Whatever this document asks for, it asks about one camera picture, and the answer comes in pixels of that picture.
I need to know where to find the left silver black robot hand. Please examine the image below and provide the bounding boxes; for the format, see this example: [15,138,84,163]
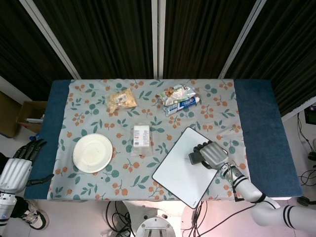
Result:
[0,138,55,194]

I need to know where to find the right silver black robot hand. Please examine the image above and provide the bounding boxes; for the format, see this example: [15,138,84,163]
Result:
[193,140,229,171]

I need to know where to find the dark grey board eraser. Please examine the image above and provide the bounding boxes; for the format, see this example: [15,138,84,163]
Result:
[188,151,206,165]

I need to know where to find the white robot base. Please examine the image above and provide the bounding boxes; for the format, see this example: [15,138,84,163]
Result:
[122,200,190,237]

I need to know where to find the black white sneaker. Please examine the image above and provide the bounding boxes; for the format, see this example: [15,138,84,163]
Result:
[24,201,49,230]

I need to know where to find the blue table cover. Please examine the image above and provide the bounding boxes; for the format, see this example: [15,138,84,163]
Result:
[24,79,304,201]

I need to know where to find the closed brown cardboard box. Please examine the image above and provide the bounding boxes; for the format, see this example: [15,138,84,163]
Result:
[0,90,22,138]

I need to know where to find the blue white toothpaste tube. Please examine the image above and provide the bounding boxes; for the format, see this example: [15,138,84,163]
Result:
[163,96,201,117]

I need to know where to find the open brown cardboard box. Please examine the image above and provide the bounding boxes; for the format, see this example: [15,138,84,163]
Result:
[15,100,48,134]

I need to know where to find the silver crumpled snack bag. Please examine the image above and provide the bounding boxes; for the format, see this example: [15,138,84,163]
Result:
[155,84,198,106]

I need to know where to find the clear pack of cotton pads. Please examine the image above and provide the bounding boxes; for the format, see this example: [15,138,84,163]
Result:
[130,123,154,158]

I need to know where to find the floral orange green tablecloth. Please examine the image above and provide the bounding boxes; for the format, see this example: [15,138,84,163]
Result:
[48,78,249,202]

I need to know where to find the white paper plate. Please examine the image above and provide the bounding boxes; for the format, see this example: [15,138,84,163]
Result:
[72,133,114,173]

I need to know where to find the clear bag of yellow snacks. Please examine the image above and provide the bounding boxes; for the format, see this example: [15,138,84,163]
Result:
[104,88,138,112]

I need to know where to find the black pleated curtain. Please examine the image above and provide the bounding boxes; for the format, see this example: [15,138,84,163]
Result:
[0,0,316,117]

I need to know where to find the white rectangular board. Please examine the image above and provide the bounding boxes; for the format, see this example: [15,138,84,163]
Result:
[152,126,229,209]

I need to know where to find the black wrist cable with plug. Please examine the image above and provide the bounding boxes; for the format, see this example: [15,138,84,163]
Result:
[230,164,244,202]

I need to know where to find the black cables beside table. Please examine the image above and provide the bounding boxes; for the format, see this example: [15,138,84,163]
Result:
[295,111,316,205]

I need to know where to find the black floor cables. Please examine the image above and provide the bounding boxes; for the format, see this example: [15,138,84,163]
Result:
[100,200,255,237]

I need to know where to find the white slanted frame post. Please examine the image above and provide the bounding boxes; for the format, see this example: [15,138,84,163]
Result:
[19,0,81,80]
[218,0,268,79]

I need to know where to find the white upright frame post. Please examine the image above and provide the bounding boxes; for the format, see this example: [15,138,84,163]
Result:
[151,0,166,80]

